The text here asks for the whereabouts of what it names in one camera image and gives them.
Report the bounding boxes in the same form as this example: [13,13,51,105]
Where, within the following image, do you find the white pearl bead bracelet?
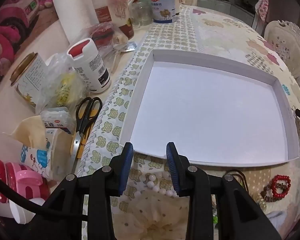
[134,171,178,197]

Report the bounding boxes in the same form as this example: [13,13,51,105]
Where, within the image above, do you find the cream dotted fabric scrunchie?
[111,191,189,239]

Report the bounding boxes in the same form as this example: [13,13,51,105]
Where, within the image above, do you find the dark brown bead bracelet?
[259,182,288,202]

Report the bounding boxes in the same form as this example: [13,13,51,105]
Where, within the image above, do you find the gold spiral hair tie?
[255,195,268,212]

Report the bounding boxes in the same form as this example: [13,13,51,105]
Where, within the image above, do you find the patchwork quilted tablecloth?
[77,6,300,237]

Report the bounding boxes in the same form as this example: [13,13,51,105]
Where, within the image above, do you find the white shallow cardboard tray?
[119,49,300,167]

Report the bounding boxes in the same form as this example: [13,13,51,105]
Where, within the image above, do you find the black yellow scissors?
[68,96,103,173]

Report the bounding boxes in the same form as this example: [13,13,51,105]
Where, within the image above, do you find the tissue pack with tissue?
[7,115,73,181]

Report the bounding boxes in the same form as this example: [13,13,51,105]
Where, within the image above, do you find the small white blue box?
[40,107,76,135]

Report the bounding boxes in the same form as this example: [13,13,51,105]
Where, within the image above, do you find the cream ornate chair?
[264,20,300,79]

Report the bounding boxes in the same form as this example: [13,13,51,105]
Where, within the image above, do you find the pink white plastic cup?
[0,160,50,224]

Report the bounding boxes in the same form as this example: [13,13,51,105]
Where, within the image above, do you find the plastic bag yellow contents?
[36,53,88,115]

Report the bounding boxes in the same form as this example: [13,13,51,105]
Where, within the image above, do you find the white bottle red cap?
[66,38,111,94]

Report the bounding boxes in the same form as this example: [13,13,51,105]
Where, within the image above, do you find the plastic bag of snacks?
[79,22,128,56]

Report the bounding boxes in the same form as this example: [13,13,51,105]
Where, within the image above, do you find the small empty glass jar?
[132,2,153,28]

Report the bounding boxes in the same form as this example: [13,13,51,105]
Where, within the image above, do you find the white paper towel roll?
[53,0,95,43]

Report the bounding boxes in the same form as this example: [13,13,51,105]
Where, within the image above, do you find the large jar yellow lid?
[92,0,134,39]

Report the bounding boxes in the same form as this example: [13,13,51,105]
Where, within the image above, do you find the blue white milk powder can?
[150,0,176,23]

